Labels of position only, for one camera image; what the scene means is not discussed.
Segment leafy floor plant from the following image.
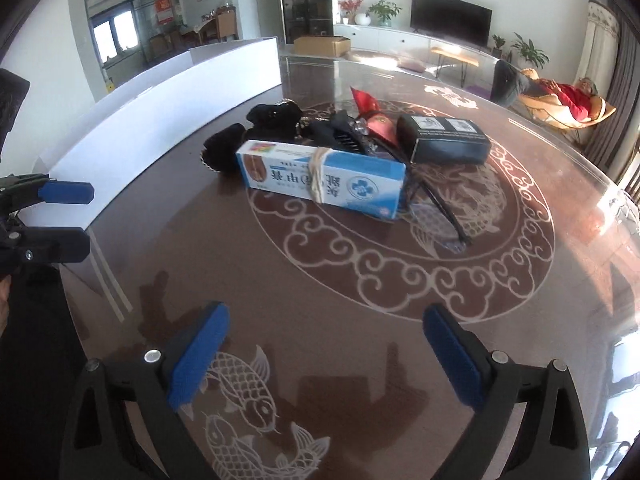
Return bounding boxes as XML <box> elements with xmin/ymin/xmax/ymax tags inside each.
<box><xmin>511</xmin><ymin>32</ymin><xmax>550</xmax><ymax>70</ymax></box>

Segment blue white medicine box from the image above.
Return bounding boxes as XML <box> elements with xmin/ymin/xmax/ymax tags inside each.
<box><xmin>235</xmin><ymin>140</ymin><xmax>406</xmax><ymax>220</ymax></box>

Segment brown cardboard box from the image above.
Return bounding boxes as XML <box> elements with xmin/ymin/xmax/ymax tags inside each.
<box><xmin>293</xmin><ymin>36</ymin><xmax>352</xmax><ymax>58</ymax></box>

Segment black printed box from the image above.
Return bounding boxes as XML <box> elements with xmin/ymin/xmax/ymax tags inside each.
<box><xmin>396</xmin><ymin>114</ymin><xmax>491</xmax><ymax>166</ymax></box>

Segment black velvet pouch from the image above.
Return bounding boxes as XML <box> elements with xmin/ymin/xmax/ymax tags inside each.
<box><xmin>201</xmin><ymin>100</ymin><xmax>303</xmax><ymax>174</ymax></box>

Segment black frame eyeglasses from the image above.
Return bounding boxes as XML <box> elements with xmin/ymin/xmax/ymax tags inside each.
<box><xmin>399</xmin><ymin>165</ymin><xmax>472</xmax><ymax>254</ymax></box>

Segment wooden dining table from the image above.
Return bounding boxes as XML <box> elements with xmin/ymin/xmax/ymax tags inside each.
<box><xmin>193</xmin><ymin>6</ymin><xmax>239</xmax><ymax>44</ymax></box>

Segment person in red top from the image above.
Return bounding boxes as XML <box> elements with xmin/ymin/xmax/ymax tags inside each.
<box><xmin>489</xmin><ymin>60</ymin><xmax>597</xmax><ymax>122</ymax></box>

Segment orange lounge chair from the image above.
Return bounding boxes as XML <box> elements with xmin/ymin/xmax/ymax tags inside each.
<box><xmin>518</xmin><ymin>94</ymin><xmax>616</xmax><ymax>130</ymax></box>

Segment red flowers in vase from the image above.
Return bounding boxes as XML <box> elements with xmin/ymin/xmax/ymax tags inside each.
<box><xmin>338</xmin><ymin>0</ymin><xmax>363</xmax><ymax>24</ymax></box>

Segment wooden bench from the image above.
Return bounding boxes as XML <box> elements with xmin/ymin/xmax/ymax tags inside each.
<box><xmin>431</xmin><ymin>47</ymin><xmax>480</xmax><ymax>87</ymax></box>

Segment red fabric pouch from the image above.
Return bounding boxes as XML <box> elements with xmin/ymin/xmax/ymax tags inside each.
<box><xmin>350</xmin><ymin>87</ymin><xmax>399</xmax><ymax>148</ymax></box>

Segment black flat television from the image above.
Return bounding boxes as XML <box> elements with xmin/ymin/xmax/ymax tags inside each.
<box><xmin>410</xmin><ymin>0</ymin><xmax>492</xmax><ymax>47</ymax></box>

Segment black hair claw clip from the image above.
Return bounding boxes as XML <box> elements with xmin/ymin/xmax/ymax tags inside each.
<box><xmin>299</xmin><ymin>110</ymin><xmax>371</xmax><ymax>155</ymax></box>

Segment green potted plant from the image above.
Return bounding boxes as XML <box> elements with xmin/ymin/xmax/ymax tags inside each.
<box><xmin>368</xmin><ymin>0</ymin><xmax>402</xmax><ymax>27</ymax></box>

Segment white tv cabinet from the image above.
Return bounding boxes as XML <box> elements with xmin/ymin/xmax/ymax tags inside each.
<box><xmin>333</xmin><ymin>24</ymin><xmax>497</xmax><ymax>62</ymax></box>

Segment white cardboard storage box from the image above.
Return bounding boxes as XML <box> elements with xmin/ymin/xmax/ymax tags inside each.
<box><xmin>20</xmin><ymin>38</ymin><xmax>281</xmax><ymax>228</ymax></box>

